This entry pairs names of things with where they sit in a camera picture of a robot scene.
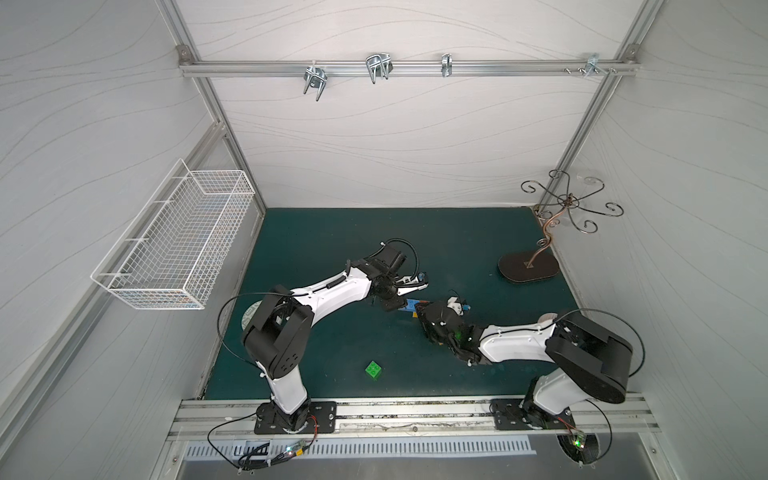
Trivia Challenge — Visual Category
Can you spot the green patterned round coaster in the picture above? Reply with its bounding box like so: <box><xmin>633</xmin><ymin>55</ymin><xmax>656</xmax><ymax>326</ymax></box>
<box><xmin>241</xmin><ymin>301</ymin><xmax>262</xmax><ymax>331</ymax></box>

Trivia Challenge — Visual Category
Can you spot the blue 2x4 lego brick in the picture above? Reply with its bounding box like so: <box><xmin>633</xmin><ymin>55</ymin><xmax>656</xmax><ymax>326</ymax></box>
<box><xmin>402</xmin><ymin>299</ymin><xmax>422</xmax><ymax>313</ymax></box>

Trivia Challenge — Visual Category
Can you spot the white wire basket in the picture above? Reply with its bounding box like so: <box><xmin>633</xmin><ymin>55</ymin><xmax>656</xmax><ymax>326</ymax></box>
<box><xmin>90</xmin><ymin>159</ymin><xmax>255</xmax><ymax>311</ymax></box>

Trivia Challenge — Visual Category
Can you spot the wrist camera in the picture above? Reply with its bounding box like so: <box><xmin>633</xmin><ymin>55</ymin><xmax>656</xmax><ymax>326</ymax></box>
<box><xmin>394</xmin><ymin>272</ymin><xmax>429</xmax><ymax>296</ymax></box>
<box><xmin>446</xmin><ymin>296</ymin><xmax>471</xmax><ymax>316</ymax></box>

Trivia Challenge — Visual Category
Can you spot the white slotted cable duct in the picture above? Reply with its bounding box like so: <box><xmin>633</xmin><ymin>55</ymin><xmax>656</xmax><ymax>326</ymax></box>
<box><xmin>184</xmin><ymin>435</ymin><xmax>536</xmax><ymax>461</ymax></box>

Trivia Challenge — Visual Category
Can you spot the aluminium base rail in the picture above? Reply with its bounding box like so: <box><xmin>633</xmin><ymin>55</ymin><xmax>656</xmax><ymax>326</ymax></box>
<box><xmin>166</xmin><ymin>393</ymin><xmax>661</xmax><ymax>441</ymax></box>

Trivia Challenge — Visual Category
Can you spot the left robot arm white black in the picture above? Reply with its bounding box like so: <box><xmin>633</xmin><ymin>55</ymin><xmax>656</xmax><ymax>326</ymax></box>
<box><xmin>235</xmin><ymin>261</ymin><xmax>429</xmax><ymax>434</ymax></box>

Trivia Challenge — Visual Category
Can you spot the pink ribbed round coaster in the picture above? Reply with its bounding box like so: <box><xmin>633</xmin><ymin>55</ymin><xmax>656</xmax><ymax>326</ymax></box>
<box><xmin>537</xmin><ymin>313</ymin><xmax>558</xmax><ymax>328</ymax></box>

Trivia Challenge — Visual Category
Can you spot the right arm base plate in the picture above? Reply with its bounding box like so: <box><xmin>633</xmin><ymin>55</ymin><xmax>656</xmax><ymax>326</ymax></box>
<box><xmin>489</xmin><ymin>398</ymin><xmax>575</xmax><ymax>431</ymax></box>

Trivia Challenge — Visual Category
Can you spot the left black cable bundle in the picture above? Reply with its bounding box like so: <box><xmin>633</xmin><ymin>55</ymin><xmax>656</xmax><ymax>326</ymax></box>
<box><xmin>206</xmin><ymin>413</ymin><xmax>320</xmax><ymax>472</ymax></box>

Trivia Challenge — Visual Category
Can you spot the green 2x2 lego brick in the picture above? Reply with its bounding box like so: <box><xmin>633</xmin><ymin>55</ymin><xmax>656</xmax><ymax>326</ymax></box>
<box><xmin>365</xmin><ymin>360</ymin><xmax>383</xmax><ymax>380</ymax></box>

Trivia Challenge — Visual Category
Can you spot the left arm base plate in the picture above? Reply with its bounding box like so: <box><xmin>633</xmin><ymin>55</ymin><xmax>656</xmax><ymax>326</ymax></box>
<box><xmin>254</xmin><ymin>400</ymin><xmax>337</xmax><ymax>435</ymax></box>

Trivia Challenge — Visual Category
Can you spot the aluminium cross bar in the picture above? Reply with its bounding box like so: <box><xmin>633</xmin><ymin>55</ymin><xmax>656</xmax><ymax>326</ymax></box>
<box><xmin>179</xmin><ymin>57</ymin><xmax>641</xmax><ymax>78</ymax></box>

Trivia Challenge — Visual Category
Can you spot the metal ornament stand dark base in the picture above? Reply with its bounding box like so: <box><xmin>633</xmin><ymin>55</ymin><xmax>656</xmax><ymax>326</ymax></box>
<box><xmin>497</xmin><ymin>169</ymin><xmax>625</xmax><ymax>284</ymax></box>

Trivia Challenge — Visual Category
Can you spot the metal clamp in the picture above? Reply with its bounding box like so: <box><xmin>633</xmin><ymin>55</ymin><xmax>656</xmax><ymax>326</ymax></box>
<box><xmin>441</xmin><ymin>53</ymin><xmax>453</xmax><ymax>78</ymax></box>
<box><xmin>563</xmin><ymin>53</ymin><xmax>618</xmax><ymax>78</ymax></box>
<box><xmin>365</xmin><ymin>53</ymin><xmax>393</xmax><ymax>84</ymax></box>
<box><xmin>303</xmin><ymin>62</ymin><xmax>328</xmax><ymax>102</ymax></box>

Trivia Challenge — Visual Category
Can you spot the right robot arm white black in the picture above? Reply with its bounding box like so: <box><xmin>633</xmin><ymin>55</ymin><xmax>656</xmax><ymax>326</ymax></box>
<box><xmin>413</xmin><ymin>297</ymin><xmax>634</xmax><ymax>430</ymax></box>

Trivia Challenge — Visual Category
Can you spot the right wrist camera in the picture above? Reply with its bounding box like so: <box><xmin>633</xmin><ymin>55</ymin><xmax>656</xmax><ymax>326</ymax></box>
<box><xmin>446</xmin><ymin>296</ymin><xmax>471</xmax><ymax>316</ymax></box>

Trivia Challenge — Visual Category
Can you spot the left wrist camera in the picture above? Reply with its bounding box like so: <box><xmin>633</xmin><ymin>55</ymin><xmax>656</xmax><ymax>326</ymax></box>
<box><xmin>394</xmin><ymin>272</ymin><xmax>429</xmax><ymax>296</ymax></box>

